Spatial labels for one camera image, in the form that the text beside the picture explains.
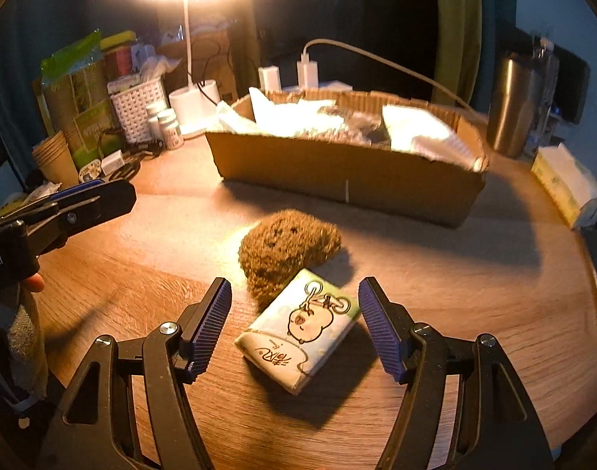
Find white textured cloth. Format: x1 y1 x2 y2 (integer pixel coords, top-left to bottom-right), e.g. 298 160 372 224
381 105 478 171

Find left hand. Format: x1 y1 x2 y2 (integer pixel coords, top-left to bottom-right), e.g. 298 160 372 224
20 273 45 293

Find small white adapter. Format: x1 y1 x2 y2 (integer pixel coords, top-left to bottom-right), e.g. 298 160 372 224
101 150 126 176

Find black scissors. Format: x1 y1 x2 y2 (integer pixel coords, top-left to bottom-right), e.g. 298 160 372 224
108 154 154 181

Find paper cup stack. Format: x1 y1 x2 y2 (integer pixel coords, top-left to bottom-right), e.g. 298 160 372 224
33 132 79 189

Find white pill bottle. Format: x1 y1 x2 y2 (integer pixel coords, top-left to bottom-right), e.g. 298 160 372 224
145 100 167 140
157 108 185 150

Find white perforated basket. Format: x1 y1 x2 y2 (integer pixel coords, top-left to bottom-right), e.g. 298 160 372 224
110 78 167 143

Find green snack bag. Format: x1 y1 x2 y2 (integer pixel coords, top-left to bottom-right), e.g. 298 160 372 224
40 30 124 169

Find brown plush toy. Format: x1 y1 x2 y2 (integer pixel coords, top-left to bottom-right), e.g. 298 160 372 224
238 209 342 306

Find pocket tissue pack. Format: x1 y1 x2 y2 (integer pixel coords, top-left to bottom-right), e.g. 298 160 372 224
234 269 360 395

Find white charger plug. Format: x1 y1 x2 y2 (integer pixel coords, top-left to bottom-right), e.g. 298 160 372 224
296 52 319 90
258 66 282 91

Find white paper towel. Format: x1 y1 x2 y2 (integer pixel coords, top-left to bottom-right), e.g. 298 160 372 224
215 88 345 138

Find tissue box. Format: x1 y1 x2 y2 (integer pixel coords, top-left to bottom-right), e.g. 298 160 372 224
531 143 597 229

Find cardboard box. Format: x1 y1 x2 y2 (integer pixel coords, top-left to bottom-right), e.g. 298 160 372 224
206 89 490 227

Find stainless steel tumbler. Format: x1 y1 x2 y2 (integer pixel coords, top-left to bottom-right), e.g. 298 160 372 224
486 53 543 158

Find clear water bottle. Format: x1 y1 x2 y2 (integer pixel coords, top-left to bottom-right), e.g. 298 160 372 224
528 37 559 155

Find black television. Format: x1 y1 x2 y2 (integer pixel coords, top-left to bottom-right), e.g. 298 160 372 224
553 46 591 124

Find white charging cable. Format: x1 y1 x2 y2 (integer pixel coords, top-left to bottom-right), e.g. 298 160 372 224
300 37 476 112

